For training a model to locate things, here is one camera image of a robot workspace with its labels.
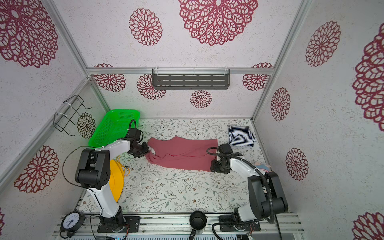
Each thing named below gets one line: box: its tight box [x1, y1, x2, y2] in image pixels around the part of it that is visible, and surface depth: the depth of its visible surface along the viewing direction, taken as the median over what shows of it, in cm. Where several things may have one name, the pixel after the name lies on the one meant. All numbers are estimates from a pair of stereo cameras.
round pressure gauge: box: [59, 210, 85, 238], surface depth 74 cm
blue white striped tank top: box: [227, 125, 256, 147], surface depth 108 cm
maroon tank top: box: [145, 136, 218, 171], surface depth 102 cm
